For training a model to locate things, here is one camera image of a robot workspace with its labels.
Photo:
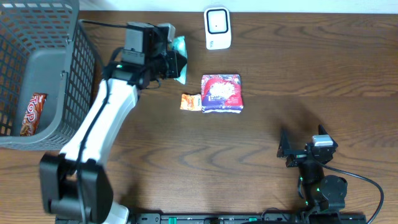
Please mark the white barcode scanner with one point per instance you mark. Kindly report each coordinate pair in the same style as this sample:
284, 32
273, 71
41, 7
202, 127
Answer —
217, 28

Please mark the red Top chocolate bar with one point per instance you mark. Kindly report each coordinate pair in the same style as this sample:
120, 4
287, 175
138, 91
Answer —
32, 114

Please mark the teal green wipes pack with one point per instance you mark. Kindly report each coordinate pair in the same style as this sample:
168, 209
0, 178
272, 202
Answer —
180, 46

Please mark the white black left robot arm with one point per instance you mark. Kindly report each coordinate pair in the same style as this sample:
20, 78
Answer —
74, 184

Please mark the dark grey plastic basket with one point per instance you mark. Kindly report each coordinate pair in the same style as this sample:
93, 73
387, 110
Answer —
43, 51

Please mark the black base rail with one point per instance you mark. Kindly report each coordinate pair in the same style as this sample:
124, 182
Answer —
273, 217

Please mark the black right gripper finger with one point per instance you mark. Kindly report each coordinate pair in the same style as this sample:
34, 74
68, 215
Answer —
284, 146
321, 130

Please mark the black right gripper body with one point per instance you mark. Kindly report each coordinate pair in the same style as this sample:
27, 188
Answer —
299, 156

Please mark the small orange tissue pack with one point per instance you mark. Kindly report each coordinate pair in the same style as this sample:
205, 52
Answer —
191, 102

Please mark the red purple sanitary pad pack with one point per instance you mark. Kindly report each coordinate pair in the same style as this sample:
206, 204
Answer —
221, 93

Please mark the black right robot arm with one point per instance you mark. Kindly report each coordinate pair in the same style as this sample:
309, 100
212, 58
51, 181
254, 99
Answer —
324, 194

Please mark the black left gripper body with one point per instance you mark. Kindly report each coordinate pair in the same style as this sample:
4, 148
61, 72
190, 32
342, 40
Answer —
175, 64

